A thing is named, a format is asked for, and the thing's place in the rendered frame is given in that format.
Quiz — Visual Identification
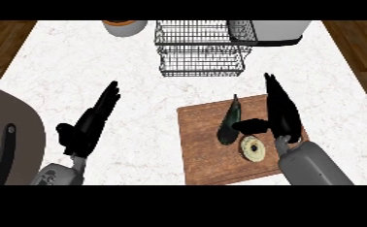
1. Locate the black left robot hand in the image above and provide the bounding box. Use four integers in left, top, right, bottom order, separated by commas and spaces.
55, 81, 122, 159

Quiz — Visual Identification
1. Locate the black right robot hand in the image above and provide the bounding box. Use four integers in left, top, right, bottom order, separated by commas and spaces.
231, 72, 304, 145

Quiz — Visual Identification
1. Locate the cream cupcake with dark centre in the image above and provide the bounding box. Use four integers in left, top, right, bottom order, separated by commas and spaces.
239, 135, 267, 164

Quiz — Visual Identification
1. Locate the brown wooden cutting board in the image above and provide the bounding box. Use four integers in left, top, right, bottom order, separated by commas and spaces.
176, 93, 311, 186

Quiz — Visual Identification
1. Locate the dark green eggplant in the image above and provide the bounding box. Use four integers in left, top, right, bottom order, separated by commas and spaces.
216, 93, 243, 146

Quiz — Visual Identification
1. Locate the grey-brown round pan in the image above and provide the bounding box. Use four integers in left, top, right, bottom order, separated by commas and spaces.
0, 89, 48, 186

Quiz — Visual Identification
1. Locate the white appliance with black base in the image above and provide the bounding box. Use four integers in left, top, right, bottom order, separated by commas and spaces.
228, 19, 316, 47

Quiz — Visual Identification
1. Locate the white pot with orange rim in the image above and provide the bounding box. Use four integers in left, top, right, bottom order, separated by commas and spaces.
101, 19, 150, 39

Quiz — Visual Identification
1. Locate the black pan handle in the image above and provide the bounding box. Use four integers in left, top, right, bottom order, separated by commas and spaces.
0, 123, 18, 185

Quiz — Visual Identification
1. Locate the black wire tiered basket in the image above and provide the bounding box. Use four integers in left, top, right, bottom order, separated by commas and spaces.
154, 19, 259, 78

